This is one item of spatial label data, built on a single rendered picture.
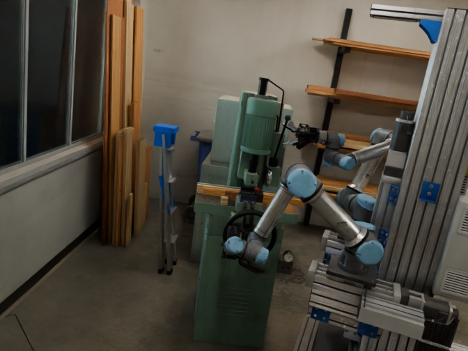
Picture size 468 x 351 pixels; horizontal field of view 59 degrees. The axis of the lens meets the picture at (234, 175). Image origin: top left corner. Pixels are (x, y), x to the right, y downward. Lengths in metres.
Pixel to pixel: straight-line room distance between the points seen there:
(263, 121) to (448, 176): 0.96
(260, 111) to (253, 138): 0.16
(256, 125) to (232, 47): 2.44
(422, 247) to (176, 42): 3.47
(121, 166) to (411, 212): 2.35
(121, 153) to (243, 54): 1.86
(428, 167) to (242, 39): 3.04
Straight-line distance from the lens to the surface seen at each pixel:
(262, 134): 2.34
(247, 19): 4.71
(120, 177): 3.61
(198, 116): 4.76
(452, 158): 2.11
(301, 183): 1.72
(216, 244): 2.43
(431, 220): 2.18
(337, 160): 2.32
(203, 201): 2.36
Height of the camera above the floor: 1.66
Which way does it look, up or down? 15 degrees down
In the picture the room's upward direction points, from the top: 9 degrees clockwise
